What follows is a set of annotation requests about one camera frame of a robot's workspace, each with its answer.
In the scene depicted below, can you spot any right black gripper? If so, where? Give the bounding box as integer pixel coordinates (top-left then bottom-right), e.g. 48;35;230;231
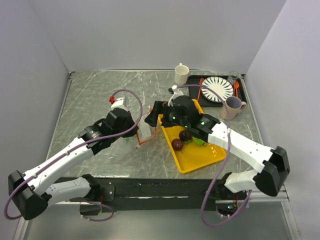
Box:
145;100;190;129

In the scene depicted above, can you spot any clear zip top bag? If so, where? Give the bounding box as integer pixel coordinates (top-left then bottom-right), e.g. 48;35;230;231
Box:
135;108;158;150

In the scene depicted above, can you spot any maroon toy passion fruit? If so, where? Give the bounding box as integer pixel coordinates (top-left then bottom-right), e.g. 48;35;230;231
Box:
171;138;184;151

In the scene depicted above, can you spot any bumpy green toy fruit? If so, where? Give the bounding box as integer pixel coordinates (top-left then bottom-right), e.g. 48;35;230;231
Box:
123;136;135;142

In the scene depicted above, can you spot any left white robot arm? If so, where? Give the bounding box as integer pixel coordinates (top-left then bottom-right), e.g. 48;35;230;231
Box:
8;107;139;220

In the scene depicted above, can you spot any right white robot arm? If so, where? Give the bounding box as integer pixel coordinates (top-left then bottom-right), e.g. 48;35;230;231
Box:
144;95;290;199

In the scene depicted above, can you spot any dark purple toy plum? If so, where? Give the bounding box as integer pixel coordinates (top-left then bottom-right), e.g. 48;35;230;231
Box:
178;130;193;143

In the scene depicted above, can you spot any white ceramic mug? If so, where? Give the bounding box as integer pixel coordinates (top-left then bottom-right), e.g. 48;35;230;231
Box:
174;63;190;86

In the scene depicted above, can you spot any orange plastic fork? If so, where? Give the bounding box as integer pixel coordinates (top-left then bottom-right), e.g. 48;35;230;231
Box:
197;77;204;101

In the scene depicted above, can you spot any green toy starfruit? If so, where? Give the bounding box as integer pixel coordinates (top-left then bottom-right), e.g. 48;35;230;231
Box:
193;137;206;146

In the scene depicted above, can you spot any yellow plastic tray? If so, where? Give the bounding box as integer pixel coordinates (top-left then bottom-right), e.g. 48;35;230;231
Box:
158;99;226;174

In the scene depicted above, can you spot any striped white plate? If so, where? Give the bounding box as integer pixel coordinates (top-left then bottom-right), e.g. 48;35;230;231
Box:
201;76;234;103

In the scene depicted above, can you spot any beige mug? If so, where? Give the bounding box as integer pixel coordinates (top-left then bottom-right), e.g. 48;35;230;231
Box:
220;96;247;120

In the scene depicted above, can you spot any black base beam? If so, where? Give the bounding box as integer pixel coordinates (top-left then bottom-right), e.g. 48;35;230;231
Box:
57;176;251;212

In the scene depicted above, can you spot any clear glass cup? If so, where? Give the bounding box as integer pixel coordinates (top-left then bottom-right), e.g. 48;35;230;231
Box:
227;70;240;85

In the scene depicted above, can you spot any orange plastic spoon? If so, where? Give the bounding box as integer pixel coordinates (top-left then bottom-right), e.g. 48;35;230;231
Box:
233;81;240;98

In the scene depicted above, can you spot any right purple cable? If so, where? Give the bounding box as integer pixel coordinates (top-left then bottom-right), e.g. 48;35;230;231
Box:
172;84;252;228

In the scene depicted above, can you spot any aluminium rail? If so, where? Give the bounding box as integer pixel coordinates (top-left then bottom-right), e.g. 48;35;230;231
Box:
250;190;289;202

